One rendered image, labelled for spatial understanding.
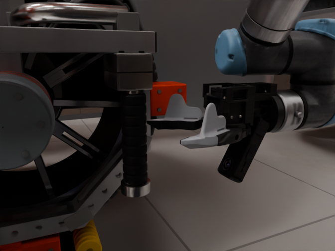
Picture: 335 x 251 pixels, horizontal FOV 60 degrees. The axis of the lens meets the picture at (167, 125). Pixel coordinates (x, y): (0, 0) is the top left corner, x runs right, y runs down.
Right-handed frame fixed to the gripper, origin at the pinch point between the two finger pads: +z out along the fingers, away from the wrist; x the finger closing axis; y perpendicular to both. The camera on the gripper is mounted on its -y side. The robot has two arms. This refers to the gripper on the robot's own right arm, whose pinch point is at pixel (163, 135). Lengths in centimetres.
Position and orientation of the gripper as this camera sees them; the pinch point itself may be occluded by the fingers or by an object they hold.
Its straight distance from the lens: 43.5
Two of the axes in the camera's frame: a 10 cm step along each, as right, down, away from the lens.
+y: 0.0, -9.7, -2.3
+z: -9.2, 0.9, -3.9
